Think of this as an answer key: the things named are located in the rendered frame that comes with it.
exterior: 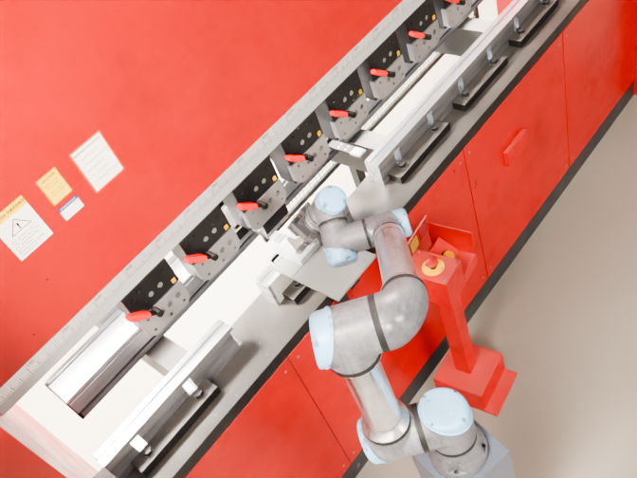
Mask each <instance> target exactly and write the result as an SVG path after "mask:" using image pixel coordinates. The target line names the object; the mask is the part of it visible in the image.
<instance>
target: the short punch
mask: <svg viewBox="0 0 637 478"><path fill-rule="evenodd" d="M288 213H289V211H288V209H287V208H286V206H285V203H284V204H283V205H282V206H281V207H280V208H279V209H278V210H277V211H276V212H275V213H274V214H273V215H272V216H271V217H270V218H269V219H268V220H267V221H266V223H265V224H264V225H263V226H262V227H261V231H262V233H263V234H265V236H266V238H267V239H268V238H269V237H270V236H271V235H272V234H273V233H274V231H275V230H276V229H277V228H278V227H279V226H280V225H281V224H282V223H283V222H284V221H285V220H286V219H287V218H288V217H289V215H288Z"/></svg>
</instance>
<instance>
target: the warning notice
mask: <svg viewBox="0 0 637 478"><path fill-rule="evenodd" d="M51 234H53V232H52V231H51V230H50V228H49V227H48V226H47V225H46V224H45V222H44V221H43V220H42V219H41V218H40V216H39V215H38V214H37V213H36V212H35V210H34V209H32V208H31V207H30V205H29V204H28V202H27V201H26V200H25V198H24V197H23V196H22V195H20V196H19V197H18V198H17V199H15V200H14V201H13V202H12V203H11V204H9V205H8V206H7V207H6V208H5V209H3V210H2V211H1V212H0V238H1V239H2V240H3V241H4V243H5V244H6V245H7V246H8V247H9V248H10V249H11V250H12V251H13V252H14V253H15V254H16V256H17V257H18V258H19V259H20V260H21V261H23V260H24V259H25V258H26V257H27V256H29V254H30V253H31V252H32V251H33V250H35V249H36V248H37V247H39V246H40V245H41V244H42V243H43V242H44V241H45V240H46V239H47V238H48V237H49V236H50V235H51Z"/></svg>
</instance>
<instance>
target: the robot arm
mask: <svg viewBox="0 0 637 478"><path fill-rule="evenodd" d="M346 204H347V196H346V194H345V192H344V191H342V190H341V189H340V188H339V187H337V186H333V185H329V186H326V187H324V188H322V189H321V190H320V191H319V192H318V193H317V194H316V196H315V198H314V200H313V201H312V203H311V204H310V203H309V202H307V203H306V204H305V205H304V206H303V207H302V208H301V209H300V210H299V213H297V214H296V215H295V216H294V217H293V220H292V221H291V222H290V224H289V225H288V227H287V228H288V229H289V230H290V231H291V232H292V233H293V234H294V235H296V236H297V237H298V236H299V237H298V238H297V239H294V238H292V237H287V241H288V242H289V243H290V245H291V246H292V247H293V248H294V249H295V251H296V253H297V254H302V253H303V252H304V250H305V249H306V248H307V247H308V246H310V245H311V244H312V243H313V242H314V241H315V240H316V239H317V238H318V240H319V241H320V242H321V243H322V245H323V246H324V251H325V253H326V257H327V260H328V263H329V265H331V266H332V267H344V266H347V265H349V264H351V263H354V262H355V261H356V260H357V258H358V257H357V254H358V252H360V251H363V250H366V249H369V248H375V249H376V254H377V259H378V264H379V268H380V273H381V278H382V283H383V285H382V287H381V290H380V291H379V292H376V293H374V294H371V295H367V296H363V297H360V298H357V299H353V300H350V301H347V302H344V303H338V304H335V305H331V306H325V307H324V308H322V309H320V310H317V311H314V312H313V313H312V314H311V315H310V317H309V327H310V334H311V340H312V344H313V349H314V353H315V358H316V362H317V365H318V368H319V369H320V370H323V369H326V370H328V369H331V370H332V371H333V372H334V373H335V374H336V375H337V376H339V377H343V378H344V380H345V382H346V384H347V386H348V388H349V390H350V392H351V394H352V396H353V398H354V400H355V403H356V405H357V407H358V409H359V410H360V412H361V414H362V415H361V417H360V418H359V419H358V421H357V433H358V437H359V440H360V443H361V446H362V448H363V450H364V452H365V454H366V456H367V457H368V459H369V460H370V461H371V462H372V463H374V464H377V465H379V464H384V463H385V464H388V463H390V462H392V461H395V460H399V459H403V458H407V457H410V456H413V455H417V454H421V453H425V452H427V453H428V457H429V460H430V462H431V464H432V466H433V467H434V468H435V469H436V470H437V471H438V472H439V473H440V474H442V475H444V476H445V477H447V478H469V477H472V476H474V475H475V474H477V473H478V472H479V471H481V470H482V468H483V467H484V465H485V463H486V461H487V458H488V445H487V441H486V438H485V436H484V434H483V432H482V431H481V429H480V428H479V427H477V426H476V425H475V423H474V420H473V413H472V410H471V408H470V406H469V405H468V403H467V401H466V399H465V398H464V396H463V395H461V394H460V393H459V392H457V391H455V390H453V389H450V388H445V387H440V388H434V389H432V390H429V391H428V392H426V393H425V394H424V396H423V397H422V398H421V399H420V401H419V402H416V403H412V404H409V405H405V404H404V403H403V402H401V401H400V400H398V399H396V398H395V395H394V393H393V391H392V388H391V385H390V383H389V381H388V378H387V376H386V374H385V371H384V369H383V367H382V364H381V362H380V359H381V356H382V353H385V352H389V351H391V350H394V349H397V348H400V347H402V346H403V345H405V344H406V343H408V342H409V341H410V340H411V339H412V338H413V337H414V336H415V335H416V334H417V332H418V331H419V330H420V328H421V326H422V324H423V323H424V321H425V318H426V316H427V313H428V290H427V287H426V285H425V283H424V282H423V280H422V279H421V278H419V277H418V276H417V273H416V269H415V266H414V263H413V260H412V257H411V254H410V248H409V245H408V242H407V237H410V236H411V235H412V230H411V227H410V221H409V219H408V216H407V212H406V210H405V209H402V208H400V209H396V210H389V211H387V212H383V213H380V214H378V215H374V216H371V217H368V218H365V219H361V220H358V221H355V222H353V223H348V220H347V217H346V213H345V208H346ZM301 243H302V244H301Z"/></svg>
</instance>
